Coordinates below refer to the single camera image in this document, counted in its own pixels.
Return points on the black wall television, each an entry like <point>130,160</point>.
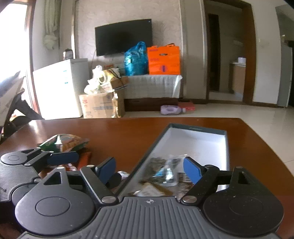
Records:
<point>119,37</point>

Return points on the clear bag of nuts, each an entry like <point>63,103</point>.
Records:
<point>163,171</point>

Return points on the white small refrigerator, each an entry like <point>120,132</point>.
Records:
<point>58,87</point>

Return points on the wooden kitchen cabinet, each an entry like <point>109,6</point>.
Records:
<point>237,78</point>

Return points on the orange paper shopping bag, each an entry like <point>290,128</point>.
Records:
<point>164,60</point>

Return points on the brown cardboard carton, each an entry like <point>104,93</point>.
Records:
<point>103,105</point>

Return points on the tied green curtain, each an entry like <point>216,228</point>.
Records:
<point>52,11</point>

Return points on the purple detergent bottle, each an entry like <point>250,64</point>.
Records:
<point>171,110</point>

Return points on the small cardboard box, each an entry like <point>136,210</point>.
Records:
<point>116,83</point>

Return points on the olive brown snack packet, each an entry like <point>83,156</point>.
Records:
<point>151,190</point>

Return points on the long orange snack bar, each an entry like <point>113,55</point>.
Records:
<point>84,159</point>

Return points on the grey tall refrigerator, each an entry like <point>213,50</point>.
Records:
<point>286,75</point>

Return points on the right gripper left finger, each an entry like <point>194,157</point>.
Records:
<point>96,178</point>

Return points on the grey blue cardboard box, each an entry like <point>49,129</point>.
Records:
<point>203,145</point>

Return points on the black chair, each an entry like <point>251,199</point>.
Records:
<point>19,114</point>

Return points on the white plastic bags pile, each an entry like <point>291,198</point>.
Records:
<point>94,85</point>

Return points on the dark jar on fridge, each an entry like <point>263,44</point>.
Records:
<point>68,54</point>

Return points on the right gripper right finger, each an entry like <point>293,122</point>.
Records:
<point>205,179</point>

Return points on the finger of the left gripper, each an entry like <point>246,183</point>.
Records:
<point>114,181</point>
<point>63,158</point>

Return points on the blue plastic bag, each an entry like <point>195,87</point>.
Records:
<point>136,60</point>

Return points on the white cloth covered cabinet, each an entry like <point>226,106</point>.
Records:
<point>149,92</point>

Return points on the green chips bag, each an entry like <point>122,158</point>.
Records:
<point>64,143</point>

